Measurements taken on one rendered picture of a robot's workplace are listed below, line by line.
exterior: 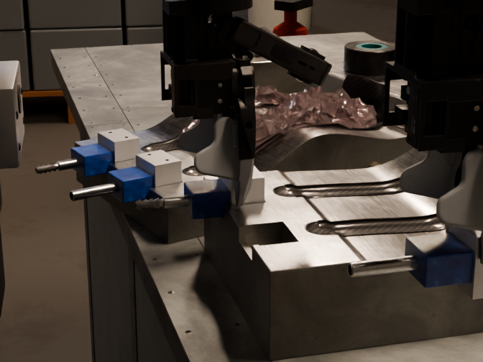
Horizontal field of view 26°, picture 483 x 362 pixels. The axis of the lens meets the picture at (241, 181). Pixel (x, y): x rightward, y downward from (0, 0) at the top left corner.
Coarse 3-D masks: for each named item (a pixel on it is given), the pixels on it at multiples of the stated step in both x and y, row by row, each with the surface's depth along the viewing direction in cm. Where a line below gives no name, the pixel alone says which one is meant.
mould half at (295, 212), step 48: (336, 240) 99; (384, 240) 100; (240, 288) 103; (288, 288) 93; (336, 288) 94; (384, 288) 96; (432, 288) 97; (288, 336) 95; (336, 336) 96; (384, 336) 97; (432, 336) 99
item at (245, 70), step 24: (168, 0) 100; (192, 0) 100; (216, 0) 99; (240, 0) 100; (168, 24) 102; (192, 24) 101; (216, 24) 102; (168, 48) 103; (192, 48) 102; (216, 48) 103; (240, 48) 103; (192, 72) 101; (216, 72) 101; (240, 72) 102; (168, 96) 108; (192, 96) 102; (216, 96) 103; (240, 96) 103
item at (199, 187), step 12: (204, 180) 110; (216, 180) 110; (228, 180) 108; (252, 180) 107; (192, 192) 107; (204, 192) 107; (216, 192) 107; (228, 192) 107; (252, 192) 107; (144, 204) 107; (156, 204) 107; (168, 204) 108; (180, 204) 108; (192, 204) 107; (204, 204) 107; (216, 204) 107; (228, 204) 108; (192, 216) 107; (204, 216) 107; (216, 216) 108
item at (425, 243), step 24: (408, 240) 85; (432, 240) 84; (456, 240) 84; (360, 264) 82; (384, 264) 82; (408, 264) 83; (432, 264) 82; (456, 264) 82; (480, 264) 82; (480, 288) 83
